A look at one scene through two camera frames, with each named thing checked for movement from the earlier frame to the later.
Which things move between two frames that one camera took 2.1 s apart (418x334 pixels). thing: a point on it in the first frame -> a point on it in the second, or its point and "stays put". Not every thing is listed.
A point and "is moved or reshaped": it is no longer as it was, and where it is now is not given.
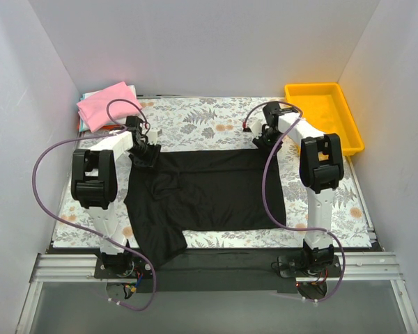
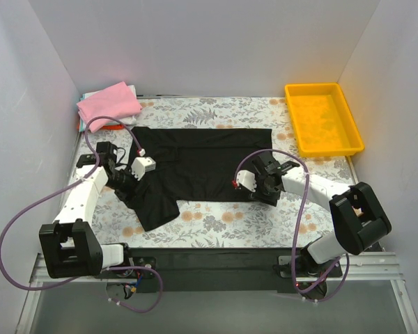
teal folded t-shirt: x=83 y=126 stays put
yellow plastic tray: x=324 y=106 stays put
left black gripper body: x=148 y=153 -> x=126 y=189
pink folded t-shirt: x=93 y=110 stays put
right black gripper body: x=265 y=140 -> x=260 y=194
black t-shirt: x=202 y=188 is moved or reshaped
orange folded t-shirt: x=109 y=127 stays put
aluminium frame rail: x=79 y=268 stays put
